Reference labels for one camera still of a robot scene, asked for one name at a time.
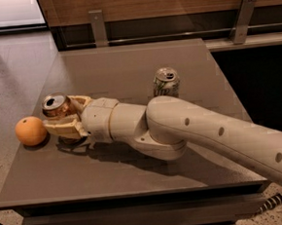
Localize right metal bracket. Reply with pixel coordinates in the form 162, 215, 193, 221
229, 0, 257, 45

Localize metal bracket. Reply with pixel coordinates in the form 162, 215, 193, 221
88, 9, 108, 48
229, 0, 257, 45

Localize grey table drawer front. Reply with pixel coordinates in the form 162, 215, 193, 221
22, 193, 264, 225

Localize striped black white cable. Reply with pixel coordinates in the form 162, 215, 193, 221
251, 190, 282, 217

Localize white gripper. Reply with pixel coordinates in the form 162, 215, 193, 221
42, 95, 119, 143

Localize orange fruit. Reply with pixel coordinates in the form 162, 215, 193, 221
15, 116, 47, 147

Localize left metal bracket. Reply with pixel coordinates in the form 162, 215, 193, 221
88, 9, 108, 48

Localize orange soda can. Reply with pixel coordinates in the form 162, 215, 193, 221
40, 90, 83, 147

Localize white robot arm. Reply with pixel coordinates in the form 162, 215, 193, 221
42, 93, 282, 186

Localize green white 7up can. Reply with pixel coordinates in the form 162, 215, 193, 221
153, 67, 180, 97

